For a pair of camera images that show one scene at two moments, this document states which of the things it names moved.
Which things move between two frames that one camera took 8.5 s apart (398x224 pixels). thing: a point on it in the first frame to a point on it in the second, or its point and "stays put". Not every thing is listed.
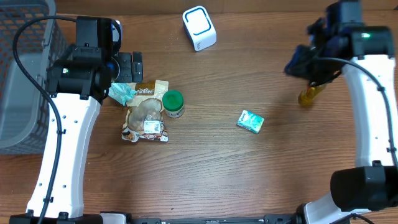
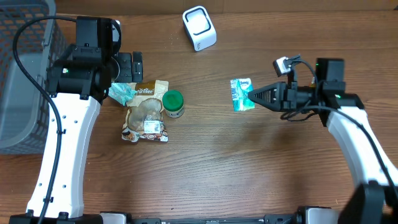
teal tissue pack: (250, 121) to (240, 88)
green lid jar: (173, 102) stays put
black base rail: (279, 219) stays put
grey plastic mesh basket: (24, 104) stays put
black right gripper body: (298, 61) to (288, 97)
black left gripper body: (124, 70) stays put
